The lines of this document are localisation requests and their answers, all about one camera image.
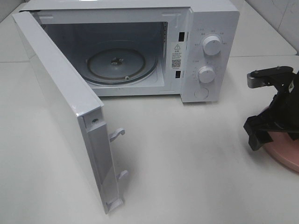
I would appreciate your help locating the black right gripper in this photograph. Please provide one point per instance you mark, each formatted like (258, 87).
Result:
(286, 83)

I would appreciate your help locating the pink plate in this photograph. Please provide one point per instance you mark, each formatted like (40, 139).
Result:
(284, 132)

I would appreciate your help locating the round white door release button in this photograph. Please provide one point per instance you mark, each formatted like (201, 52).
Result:
(201, 93)

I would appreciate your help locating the white microwave door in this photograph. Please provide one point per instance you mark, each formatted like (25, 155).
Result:
(76, 109)

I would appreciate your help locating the white lower microwave knob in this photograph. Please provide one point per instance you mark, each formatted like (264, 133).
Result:
(206, 74)

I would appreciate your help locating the white microwave knob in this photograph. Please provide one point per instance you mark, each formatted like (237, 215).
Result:
(206, 74)
(212, 45)

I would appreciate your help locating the white upper microwave knob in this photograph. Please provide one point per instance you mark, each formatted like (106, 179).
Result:
(212, 45)

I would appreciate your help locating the white microwave oven body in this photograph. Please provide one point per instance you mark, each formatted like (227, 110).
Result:
(172, 30)

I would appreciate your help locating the glass microwave turntable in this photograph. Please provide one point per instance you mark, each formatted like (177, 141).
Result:
(119, 66)

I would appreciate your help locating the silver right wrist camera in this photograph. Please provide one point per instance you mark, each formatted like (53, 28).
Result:
(254, 80)

